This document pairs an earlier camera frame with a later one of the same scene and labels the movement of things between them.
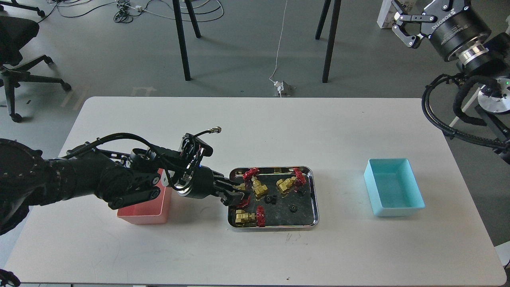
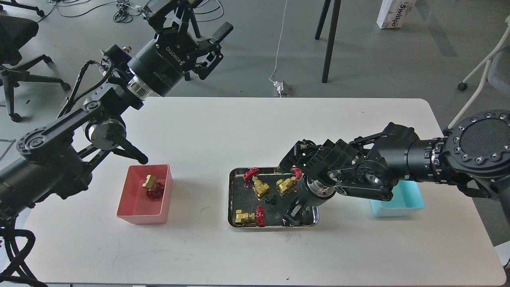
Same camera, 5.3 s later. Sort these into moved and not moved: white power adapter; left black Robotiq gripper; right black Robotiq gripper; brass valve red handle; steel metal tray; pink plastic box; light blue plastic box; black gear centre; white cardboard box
Moved: right black Robotiq gripper; brass valve red handle; left black Robotiq gripper
Not moved: light blue plastic box; pink plastic box; black gear centre; white power adapter; white cardboard box; steel metal tray
